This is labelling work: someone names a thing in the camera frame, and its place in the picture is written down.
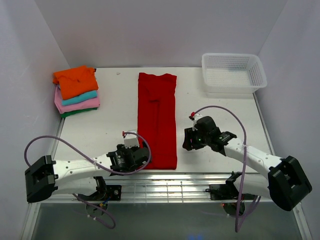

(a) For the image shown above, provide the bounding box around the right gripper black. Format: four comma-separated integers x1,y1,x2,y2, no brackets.
182,126,210,151

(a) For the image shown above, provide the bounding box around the red t shirt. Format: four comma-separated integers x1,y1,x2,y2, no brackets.
137,72,178,170

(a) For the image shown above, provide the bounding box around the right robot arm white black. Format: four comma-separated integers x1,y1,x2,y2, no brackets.
182,114,312,211

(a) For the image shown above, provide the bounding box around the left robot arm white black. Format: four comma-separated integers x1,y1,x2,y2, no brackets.
24,144,150,203

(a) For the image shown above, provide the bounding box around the pink folded t shirt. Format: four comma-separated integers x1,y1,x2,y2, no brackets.
54,86,100,114

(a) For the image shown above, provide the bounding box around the teal folded t shirt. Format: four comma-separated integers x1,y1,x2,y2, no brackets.
61,90,98,106

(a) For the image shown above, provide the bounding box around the white plastic basket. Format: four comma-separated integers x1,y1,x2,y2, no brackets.
201,53,268,94

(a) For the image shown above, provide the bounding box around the green folded t shirt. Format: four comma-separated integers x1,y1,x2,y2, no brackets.
60,107,98,119

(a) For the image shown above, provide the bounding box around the orange folded t shirt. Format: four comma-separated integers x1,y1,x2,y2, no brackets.
52,65,99,100

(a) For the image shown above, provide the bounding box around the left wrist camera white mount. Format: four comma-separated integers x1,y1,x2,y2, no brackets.
122,130,140,149

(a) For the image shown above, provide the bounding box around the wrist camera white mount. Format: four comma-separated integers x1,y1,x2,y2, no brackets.
189,112,204,129
122,130,140,149

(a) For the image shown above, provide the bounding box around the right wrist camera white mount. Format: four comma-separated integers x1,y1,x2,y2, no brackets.
189,112,204,129

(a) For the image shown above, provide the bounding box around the aluminium frame rail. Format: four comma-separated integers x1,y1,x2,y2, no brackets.
28,109,313,240

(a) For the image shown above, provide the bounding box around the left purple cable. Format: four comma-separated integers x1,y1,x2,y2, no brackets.
24,131,153,230

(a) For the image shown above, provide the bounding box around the purple cable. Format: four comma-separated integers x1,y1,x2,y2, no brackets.
24,131,153,230
189,105,262,233

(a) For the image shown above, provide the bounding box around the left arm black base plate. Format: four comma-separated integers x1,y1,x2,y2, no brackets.
93,185,122,201

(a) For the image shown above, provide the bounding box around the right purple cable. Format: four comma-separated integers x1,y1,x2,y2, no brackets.
189,105,262,233

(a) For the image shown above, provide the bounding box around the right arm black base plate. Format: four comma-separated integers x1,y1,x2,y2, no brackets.
204,183,256,201

